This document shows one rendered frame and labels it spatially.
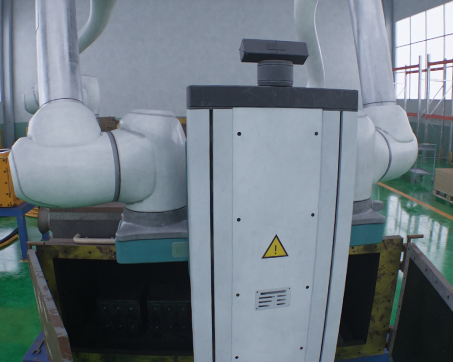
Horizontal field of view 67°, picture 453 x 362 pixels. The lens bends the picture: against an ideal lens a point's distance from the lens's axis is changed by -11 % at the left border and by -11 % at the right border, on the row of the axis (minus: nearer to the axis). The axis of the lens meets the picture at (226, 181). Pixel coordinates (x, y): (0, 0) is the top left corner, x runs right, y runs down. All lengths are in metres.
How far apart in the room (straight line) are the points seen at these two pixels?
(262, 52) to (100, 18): 0.64
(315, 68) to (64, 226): 1.11
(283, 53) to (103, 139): 0.40
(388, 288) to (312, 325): 0.83
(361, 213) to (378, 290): 0.76
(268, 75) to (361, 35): 0.49
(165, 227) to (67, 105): 0.33
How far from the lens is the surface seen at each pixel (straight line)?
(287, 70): 0.73
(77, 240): 1.51
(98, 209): 1.52
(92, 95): 1.45
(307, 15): 1.14
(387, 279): 1.68
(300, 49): 0.77
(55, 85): 0.86
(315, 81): 1.26
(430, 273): 1.39
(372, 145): 0.96
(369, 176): 0.96
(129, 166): 0.78
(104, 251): 1.49
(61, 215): 1.58
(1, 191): 4.69
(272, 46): 0.75
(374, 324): 1.77
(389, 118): 1.08
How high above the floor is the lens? 1.75
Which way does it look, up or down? 12 degrees down
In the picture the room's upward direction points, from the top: straight up
